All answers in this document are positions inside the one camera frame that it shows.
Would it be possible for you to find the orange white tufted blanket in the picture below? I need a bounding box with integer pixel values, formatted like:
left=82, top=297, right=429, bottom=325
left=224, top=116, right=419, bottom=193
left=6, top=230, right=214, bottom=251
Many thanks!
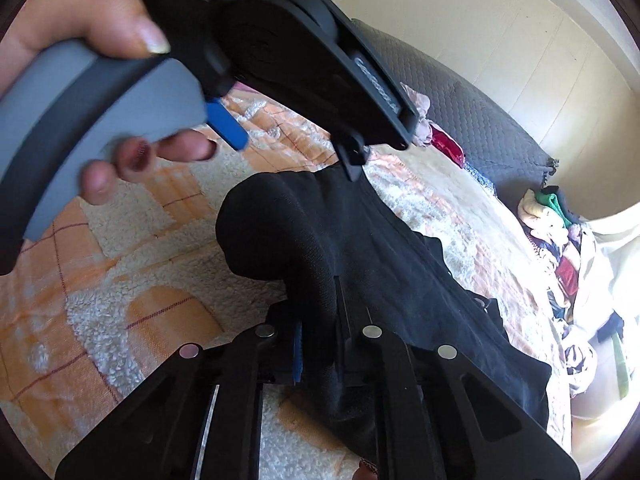
left=0, top=85, right=573, bottom=480

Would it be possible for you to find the red cloth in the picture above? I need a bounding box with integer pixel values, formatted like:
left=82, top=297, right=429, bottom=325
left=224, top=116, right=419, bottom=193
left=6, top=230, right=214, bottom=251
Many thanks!
left=430, top=125, right=466, bottom=168

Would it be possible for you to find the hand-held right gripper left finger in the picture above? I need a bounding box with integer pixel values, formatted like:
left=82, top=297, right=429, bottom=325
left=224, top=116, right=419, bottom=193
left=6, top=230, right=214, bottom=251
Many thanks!
left=55, top=305, right=303, bottom=480

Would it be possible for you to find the person's left hand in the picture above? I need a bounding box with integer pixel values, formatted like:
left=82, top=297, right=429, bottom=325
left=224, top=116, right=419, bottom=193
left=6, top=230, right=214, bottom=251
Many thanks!
left=0, top=0, right=216, bottom=206

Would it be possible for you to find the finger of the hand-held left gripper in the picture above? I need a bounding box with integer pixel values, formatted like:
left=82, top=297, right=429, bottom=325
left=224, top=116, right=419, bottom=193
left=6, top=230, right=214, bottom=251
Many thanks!
left=332, top=130, right=373, bottom=183

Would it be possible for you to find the lavender cloth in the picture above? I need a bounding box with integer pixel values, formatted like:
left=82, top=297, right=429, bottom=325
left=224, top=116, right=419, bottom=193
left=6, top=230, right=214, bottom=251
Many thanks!
left=400, top=82, right=433, bottom=147

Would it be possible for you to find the pile of clothes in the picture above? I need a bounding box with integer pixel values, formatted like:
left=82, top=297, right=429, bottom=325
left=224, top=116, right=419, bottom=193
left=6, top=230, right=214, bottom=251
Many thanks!
left=517, top=185, right=596, bottom=321

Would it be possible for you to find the blue patterned cloth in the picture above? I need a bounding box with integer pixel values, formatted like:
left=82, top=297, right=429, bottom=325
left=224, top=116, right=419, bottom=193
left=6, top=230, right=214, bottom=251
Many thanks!
left=462, top=160, right=496, bottom=193

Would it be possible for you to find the grey quilted headboard cushion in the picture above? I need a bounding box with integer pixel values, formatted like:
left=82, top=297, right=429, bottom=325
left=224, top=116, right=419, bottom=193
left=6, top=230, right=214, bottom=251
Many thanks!
left=350, top=19, right=560, bottom=196

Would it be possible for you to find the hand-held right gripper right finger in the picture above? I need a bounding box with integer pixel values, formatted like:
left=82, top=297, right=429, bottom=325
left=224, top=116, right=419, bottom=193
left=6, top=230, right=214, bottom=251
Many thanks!
left=334, top=276, right=581, bottom=480

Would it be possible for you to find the black white patterned cloth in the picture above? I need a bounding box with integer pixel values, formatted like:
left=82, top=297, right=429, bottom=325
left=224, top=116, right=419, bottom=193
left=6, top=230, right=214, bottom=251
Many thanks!
left=560, top=327, right=598, bottom=398

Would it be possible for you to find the black garment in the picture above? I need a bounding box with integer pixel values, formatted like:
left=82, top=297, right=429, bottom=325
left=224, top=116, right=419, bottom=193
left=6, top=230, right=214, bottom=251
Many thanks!
left=216, top=167, right=553, bottom=471

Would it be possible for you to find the cream bedspread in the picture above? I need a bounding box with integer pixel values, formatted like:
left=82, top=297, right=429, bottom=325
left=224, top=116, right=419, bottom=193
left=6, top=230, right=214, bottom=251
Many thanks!
left=365, top=145, right=571, bottom=451

